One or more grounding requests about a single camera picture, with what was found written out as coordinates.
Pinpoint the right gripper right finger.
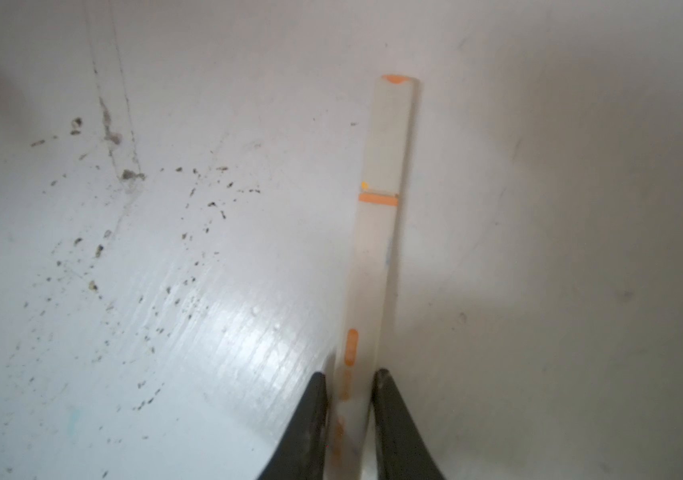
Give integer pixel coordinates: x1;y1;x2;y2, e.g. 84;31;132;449
371;368;445;480

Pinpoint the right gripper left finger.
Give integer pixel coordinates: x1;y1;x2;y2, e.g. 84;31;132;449
258;372;329;480

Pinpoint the white marker orange tip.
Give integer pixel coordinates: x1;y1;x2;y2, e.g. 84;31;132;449
326;191;399;479

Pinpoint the white marker cap orange end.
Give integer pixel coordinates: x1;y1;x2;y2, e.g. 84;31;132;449
361;74;417;197

